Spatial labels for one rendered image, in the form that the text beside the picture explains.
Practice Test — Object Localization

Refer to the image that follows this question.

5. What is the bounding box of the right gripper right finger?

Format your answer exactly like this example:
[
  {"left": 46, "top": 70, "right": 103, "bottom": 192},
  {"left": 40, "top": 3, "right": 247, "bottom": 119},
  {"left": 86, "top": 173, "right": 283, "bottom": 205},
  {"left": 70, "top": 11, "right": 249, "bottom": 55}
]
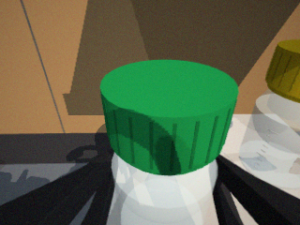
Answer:
[{"left": 213, "top": 155, "right": 300, "bottom": 225}]

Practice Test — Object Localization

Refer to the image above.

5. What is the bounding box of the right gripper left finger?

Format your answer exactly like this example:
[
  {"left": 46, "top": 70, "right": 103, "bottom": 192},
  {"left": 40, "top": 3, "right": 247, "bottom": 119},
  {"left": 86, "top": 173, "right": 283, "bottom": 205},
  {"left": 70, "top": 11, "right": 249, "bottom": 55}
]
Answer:
[{"left": 0, "top": 149, "right": 114, "bottom": 225}]

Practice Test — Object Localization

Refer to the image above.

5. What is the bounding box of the clear glass bottle with yellow cap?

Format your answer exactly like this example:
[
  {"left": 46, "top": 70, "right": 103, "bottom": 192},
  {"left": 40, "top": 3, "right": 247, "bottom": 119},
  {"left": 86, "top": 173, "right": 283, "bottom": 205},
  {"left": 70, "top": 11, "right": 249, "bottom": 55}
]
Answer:
[{"left": 239, "top": 39, "right": 300, "bottom": 189}]

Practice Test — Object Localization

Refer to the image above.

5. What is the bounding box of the clear bottle with green cap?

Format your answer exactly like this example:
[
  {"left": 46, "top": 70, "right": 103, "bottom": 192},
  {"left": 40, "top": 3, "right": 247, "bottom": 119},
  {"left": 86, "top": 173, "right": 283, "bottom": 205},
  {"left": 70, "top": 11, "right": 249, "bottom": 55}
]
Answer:
[{"left": 100, "top": 60, "right": 239, "bottom": 225}]

